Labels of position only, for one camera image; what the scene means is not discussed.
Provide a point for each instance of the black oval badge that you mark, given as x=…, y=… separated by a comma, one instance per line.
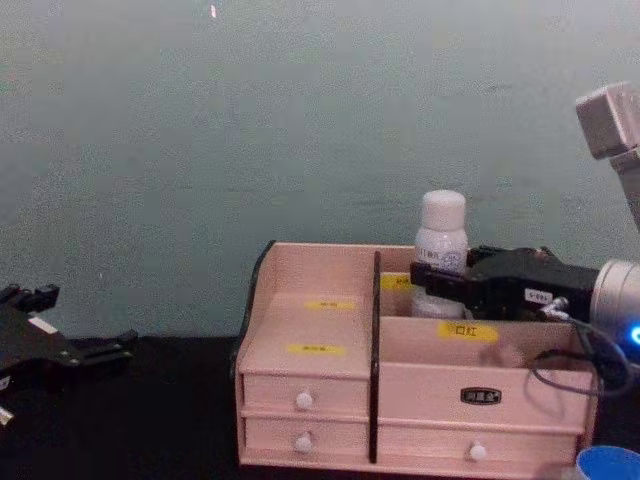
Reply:
x=481, y=395

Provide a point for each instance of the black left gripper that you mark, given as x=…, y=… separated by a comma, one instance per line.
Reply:
x=35, y=355

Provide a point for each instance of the pink wooden desk organizer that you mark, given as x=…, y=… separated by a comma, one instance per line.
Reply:
x=325, y=270

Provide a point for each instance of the blue round container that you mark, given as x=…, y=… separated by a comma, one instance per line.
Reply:
x=612, y=465

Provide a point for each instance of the small pink drawer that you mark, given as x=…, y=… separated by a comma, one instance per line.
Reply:
x=330, y=392
x=335, y=434

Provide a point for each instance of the yellow label sticker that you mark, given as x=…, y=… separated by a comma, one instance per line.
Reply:
x=316, y=349
x=396, y=282
x=330, y=304
x=467, y=331

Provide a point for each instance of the wide pink drawer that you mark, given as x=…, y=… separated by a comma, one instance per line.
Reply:
x=430, y=442

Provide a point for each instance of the white plastic bottle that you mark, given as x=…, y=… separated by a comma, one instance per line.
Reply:
x=441, y=225

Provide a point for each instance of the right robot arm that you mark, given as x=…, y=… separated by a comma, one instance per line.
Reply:
x=617, y=295

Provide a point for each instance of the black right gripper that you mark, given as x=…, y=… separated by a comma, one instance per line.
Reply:
x=525, y=277

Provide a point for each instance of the black table cloth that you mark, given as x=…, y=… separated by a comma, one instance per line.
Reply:
x=165, y=415

